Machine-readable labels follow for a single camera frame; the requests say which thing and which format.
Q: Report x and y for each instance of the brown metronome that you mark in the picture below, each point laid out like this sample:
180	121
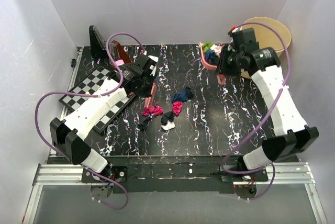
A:
118	53

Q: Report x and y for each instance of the blue paper scrap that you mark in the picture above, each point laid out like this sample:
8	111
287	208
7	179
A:
180	97
210	56

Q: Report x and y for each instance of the magenta paper scrap right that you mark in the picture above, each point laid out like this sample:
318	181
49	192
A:
177	108

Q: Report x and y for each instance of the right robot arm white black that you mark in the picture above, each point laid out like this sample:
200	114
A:
292	133

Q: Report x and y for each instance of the magenta paper scrap upper left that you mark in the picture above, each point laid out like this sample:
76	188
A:
157	110

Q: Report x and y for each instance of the green paper scrap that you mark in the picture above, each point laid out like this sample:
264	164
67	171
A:
207	46

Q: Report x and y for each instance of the pink metronome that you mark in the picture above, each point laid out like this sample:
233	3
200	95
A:
119	62

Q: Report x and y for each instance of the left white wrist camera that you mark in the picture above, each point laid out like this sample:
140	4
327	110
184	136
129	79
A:
153	67

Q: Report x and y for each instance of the black paper scrap small left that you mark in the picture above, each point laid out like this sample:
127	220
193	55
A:
143	125

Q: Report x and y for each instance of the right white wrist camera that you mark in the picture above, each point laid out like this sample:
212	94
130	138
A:
232	30

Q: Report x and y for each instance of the blue paper scrap top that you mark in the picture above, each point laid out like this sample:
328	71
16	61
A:
210	56

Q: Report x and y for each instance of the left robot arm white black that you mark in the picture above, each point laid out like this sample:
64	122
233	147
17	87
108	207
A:
68	135

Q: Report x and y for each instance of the black paper scrap front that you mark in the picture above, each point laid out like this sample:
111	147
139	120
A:
167	117

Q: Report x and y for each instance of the pink hand brush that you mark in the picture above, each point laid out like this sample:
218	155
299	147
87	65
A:
149	100

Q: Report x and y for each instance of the magenta paper scrap lower left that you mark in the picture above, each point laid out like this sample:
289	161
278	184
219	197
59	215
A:
148	111

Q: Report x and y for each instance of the black metronome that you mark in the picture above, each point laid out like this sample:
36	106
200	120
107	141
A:
97	44

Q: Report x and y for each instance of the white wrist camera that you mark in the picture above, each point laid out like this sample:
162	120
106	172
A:
153	67
232	30

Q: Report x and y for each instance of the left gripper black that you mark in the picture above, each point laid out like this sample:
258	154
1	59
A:
147	92

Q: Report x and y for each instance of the black white chessboard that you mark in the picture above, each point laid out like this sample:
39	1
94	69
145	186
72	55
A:
90	84

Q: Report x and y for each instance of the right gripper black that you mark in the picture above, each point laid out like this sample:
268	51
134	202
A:
222	68

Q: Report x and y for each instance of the black paper scrap near bucket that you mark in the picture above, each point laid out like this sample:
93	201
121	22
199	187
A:
189	93

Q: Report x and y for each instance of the pink plastic dustpan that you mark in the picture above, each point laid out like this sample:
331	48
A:
212	67

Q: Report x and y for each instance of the blue paper scrap centre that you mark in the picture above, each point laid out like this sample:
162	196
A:
180	97

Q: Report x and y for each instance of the magenta paper scrap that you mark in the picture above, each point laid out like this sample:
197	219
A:
177	108
148	111
157	110

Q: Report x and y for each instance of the white paper scrap centre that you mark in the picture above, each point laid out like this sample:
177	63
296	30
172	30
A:
168	126

